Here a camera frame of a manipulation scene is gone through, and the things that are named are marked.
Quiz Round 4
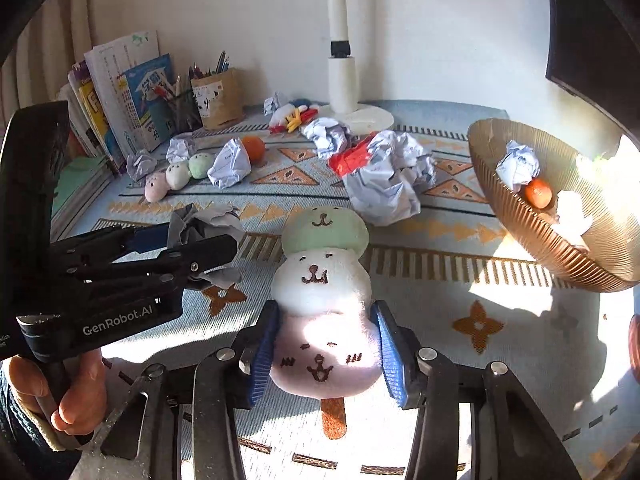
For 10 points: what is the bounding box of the bunch of pens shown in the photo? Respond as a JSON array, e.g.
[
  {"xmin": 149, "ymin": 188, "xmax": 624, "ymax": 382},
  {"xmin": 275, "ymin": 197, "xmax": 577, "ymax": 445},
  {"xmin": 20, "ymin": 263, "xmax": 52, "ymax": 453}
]
[
  {"xmin": 188, "ymin": 50, "xmax": 232, "ymax": 80},
  {"xmin": 152, "ymin": 74, "xmax": 201, "ymax": 103}
]

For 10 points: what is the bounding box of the person's left hand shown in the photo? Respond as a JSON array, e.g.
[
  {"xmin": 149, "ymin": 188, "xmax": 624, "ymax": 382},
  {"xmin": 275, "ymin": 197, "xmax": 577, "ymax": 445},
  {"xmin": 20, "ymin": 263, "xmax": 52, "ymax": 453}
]
[{"xmin": 7, "ymin": 347, "xmax": 108, "ymax": 436}]

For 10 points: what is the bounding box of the grey paper ball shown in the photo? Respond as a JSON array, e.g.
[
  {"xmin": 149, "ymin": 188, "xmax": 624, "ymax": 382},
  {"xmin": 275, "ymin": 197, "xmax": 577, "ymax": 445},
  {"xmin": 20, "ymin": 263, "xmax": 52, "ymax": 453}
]
[{"xmin": 167, "ymin": 204, "xmax": 246, "ymax": 288}]

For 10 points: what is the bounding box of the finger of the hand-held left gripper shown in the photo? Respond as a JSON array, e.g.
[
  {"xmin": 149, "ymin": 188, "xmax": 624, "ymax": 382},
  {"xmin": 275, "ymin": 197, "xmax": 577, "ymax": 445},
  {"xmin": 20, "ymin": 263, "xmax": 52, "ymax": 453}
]
[
  {"xmin": 75, "ymin": 234, "xmax": 238, "ymax": 291},
  {"xmin": 50, "ymin": 223, "xmax": 173, "ymax": 271}
]

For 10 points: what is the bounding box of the patterned blue table mat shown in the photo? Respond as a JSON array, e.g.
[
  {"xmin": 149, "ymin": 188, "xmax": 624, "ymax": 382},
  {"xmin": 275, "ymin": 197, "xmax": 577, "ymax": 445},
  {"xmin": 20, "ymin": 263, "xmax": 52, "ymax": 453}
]
[{"xmin": 50, "ymin": 100, "xmax": 640, "ymax": 480}]

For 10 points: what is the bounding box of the big crumpled paper ball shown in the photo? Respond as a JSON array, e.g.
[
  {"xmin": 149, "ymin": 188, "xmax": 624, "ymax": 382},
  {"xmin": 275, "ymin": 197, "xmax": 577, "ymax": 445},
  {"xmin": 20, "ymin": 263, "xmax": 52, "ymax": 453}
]
[{"xmin": 345, "ymin": 130, "xmax": 437, "ymax": 227}]

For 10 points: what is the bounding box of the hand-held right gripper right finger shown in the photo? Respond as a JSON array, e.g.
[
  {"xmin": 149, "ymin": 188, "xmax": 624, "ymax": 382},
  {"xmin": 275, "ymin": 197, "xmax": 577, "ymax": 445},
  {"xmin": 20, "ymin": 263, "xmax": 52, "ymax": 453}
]
[{"xmin": 370, "ymin": 300, "xmax": 583, "ymax": 480}]

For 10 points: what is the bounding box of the red crumpled packet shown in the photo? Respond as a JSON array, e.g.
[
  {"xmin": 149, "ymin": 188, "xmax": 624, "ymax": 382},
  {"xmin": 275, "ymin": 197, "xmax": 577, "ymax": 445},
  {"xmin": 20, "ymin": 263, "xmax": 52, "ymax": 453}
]
[{"xmin": 328, "ymin": 132, "xmax": 381, "ymax": 177}]

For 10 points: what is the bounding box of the printed paper ball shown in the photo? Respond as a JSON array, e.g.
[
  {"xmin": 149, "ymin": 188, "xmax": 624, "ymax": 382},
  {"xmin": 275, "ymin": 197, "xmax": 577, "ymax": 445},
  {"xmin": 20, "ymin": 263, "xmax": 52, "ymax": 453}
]
[{"xmin": 207, "ymin": 139, "xmax": 251, "ymax": 190}]

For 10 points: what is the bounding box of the amber ribbed bowl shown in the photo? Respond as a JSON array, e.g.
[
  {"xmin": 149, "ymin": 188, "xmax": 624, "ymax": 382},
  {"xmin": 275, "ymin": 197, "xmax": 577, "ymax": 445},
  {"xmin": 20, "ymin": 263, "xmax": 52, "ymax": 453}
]
[{"xmin": 467, "ymin": 118, "xmax": 640, "ymax": 293}]

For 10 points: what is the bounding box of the orange tangerine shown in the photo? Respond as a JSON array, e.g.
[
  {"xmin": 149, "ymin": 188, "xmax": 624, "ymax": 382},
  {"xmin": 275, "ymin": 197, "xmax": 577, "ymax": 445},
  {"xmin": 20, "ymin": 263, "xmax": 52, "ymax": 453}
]
[
  {"xmin": 243, "ymin": 136, "xmax": 267, "ymax": 163},
  {"xmin": 524, "ymin": 178, "xmax": 553, "ymax": 209}
]

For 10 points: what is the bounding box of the small dango skewer plush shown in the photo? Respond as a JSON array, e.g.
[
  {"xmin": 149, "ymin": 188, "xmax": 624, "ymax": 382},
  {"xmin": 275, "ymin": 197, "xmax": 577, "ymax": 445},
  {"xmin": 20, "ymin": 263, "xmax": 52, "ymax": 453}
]
[{"xmin": 144, "ymin": 152, "xmax": 221, "ymax": 203}]

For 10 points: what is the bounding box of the white crumpled tissue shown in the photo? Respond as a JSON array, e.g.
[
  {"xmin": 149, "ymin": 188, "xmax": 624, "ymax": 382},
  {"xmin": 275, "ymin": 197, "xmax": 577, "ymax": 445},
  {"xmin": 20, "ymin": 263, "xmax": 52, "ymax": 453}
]
[{"xmin": 552, "ymin": 190, "xmax": 596, "ymax": 248}]

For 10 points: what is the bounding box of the large dango skewer plush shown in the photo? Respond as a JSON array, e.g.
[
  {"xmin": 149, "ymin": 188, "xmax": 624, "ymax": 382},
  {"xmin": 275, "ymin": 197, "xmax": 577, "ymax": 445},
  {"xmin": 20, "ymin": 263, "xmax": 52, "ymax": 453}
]
[{"xmin": 270, "ymin": 206, "xmax": 383, "ymax": 441}]

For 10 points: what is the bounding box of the white chicken plush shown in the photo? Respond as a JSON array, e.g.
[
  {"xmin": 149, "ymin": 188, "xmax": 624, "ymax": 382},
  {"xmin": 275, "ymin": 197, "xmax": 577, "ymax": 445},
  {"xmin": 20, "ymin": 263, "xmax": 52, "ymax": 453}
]
[{"xmin": 269, "ymin": 99, "xmax": 321, "ymax": 135}]

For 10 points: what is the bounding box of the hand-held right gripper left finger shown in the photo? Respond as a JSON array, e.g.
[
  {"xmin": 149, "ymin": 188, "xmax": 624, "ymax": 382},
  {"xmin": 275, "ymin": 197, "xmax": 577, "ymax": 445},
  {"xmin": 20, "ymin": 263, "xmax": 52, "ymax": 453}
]
[{"xmin": 70, "ymin": 300, "xmax": 281, "ymax": 480}]

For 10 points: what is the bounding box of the kraft paper bag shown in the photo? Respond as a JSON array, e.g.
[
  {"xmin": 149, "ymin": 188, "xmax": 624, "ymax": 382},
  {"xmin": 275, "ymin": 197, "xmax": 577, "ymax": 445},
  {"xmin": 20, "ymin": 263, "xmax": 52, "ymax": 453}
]
[{"xmin": 190, "ymin": 67, "xmax": 246, "ymax": 131}]

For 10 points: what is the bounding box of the white crumpled paper ball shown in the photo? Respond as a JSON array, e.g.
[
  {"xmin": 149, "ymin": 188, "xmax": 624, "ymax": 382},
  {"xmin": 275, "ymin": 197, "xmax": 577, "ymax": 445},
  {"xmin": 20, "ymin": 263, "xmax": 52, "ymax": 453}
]
[
  {"xmin": 496, "ymin": 141, "xmax": 542, "ymax": 192},
  {"xmin": 300, "ymin": 117, "xmax": 353, "ymax": 161}
]

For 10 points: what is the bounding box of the white desk lamp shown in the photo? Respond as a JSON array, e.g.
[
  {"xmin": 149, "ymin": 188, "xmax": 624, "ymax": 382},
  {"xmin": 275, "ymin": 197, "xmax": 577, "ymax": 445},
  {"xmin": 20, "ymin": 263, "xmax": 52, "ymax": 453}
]
[{"xmin": 320, "ymin": 0, "xmax": 395, "ymax": 136}]

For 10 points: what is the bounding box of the row of books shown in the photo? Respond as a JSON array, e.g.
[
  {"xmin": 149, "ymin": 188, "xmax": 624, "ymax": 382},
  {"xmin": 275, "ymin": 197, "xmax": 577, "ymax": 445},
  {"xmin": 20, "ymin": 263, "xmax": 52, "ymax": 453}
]
[{"xmin": 50, "ymin": 30, "xmax": 176, "ymax": 241}]

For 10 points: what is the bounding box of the black mesh pen holder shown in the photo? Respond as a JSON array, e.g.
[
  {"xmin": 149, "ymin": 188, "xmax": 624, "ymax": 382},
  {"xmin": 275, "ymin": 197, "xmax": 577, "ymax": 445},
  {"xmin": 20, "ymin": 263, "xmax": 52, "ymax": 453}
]
[{"xmin": 165, "ymin": 89, "xmax": 203, "ymax": 133}]

